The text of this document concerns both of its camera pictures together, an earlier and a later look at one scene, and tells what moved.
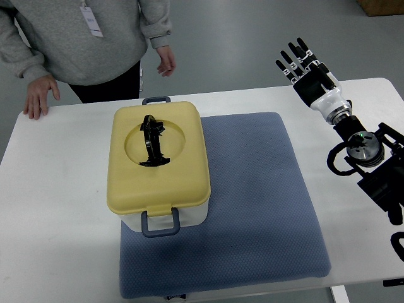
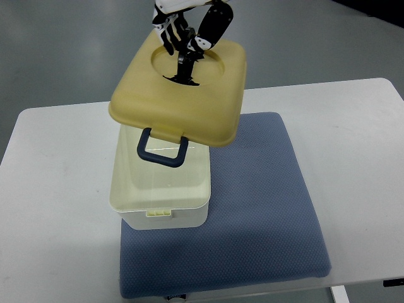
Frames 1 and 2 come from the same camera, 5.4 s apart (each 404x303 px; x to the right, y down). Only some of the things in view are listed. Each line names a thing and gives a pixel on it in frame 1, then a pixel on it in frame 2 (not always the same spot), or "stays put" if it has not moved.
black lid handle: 152,130 -> 184,79
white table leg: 340,294 stays put
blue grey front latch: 161,232 -> 177,161
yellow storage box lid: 158,158 -> 207,114
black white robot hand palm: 331,103 -> 218,17
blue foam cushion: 261,226 stays put
